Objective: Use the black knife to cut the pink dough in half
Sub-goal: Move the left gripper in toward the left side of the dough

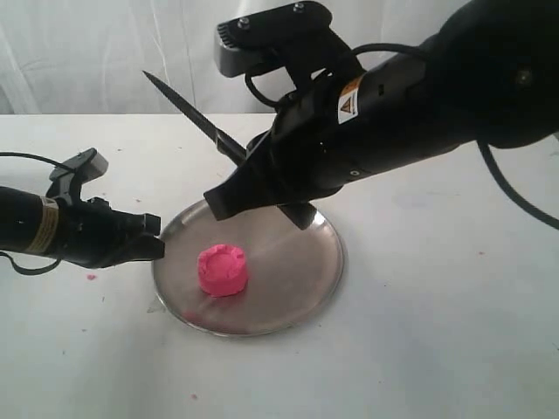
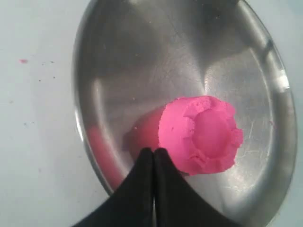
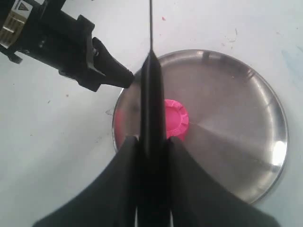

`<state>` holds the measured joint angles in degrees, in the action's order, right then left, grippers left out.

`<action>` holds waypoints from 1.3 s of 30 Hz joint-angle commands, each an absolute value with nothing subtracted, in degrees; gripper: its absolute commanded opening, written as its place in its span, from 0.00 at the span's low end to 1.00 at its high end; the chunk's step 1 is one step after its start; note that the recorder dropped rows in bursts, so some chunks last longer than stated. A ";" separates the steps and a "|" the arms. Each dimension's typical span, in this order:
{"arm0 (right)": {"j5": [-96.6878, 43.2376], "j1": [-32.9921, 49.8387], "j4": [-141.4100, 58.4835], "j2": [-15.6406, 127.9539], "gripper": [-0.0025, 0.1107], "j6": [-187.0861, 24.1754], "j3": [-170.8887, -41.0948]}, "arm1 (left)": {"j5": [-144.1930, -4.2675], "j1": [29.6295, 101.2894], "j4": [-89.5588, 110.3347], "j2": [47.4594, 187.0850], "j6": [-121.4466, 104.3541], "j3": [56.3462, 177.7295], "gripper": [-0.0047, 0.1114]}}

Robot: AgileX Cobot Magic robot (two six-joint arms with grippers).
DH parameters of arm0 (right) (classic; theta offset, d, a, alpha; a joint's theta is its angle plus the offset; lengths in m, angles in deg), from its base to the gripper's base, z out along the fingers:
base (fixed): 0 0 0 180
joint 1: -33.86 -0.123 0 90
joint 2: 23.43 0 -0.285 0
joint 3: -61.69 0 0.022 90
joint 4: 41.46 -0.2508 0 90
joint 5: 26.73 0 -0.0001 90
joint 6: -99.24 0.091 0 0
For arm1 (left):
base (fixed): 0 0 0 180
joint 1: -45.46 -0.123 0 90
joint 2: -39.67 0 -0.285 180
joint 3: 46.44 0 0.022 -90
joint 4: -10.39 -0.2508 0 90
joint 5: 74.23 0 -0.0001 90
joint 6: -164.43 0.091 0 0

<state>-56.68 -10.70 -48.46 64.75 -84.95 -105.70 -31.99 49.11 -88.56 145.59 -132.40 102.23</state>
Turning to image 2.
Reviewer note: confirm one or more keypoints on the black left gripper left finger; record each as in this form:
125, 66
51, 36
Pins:
131, 205

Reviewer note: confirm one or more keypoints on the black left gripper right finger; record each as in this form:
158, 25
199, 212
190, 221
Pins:
176, 203

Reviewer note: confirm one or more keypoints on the pink clay piece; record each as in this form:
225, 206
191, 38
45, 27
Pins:
200, 134

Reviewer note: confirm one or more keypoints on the round steel plate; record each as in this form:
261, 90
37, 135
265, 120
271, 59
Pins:
133, 56

